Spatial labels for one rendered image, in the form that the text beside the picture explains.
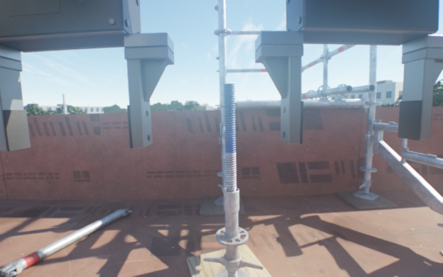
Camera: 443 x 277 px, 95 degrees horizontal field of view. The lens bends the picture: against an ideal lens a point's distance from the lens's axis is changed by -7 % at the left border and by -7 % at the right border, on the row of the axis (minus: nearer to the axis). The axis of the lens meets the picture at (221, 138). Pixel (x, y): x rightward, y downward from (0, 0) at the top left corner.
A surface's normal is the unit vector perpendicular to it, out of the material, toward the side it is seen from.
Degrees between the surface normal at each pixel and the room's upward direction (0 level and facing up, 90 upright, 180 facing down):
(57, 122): 90
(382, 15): 90
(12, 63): 90
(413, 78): 90
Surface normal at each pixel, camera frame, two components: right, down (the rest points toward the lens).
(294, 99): 0.03, 0.12
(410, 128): -1.00, 0.03
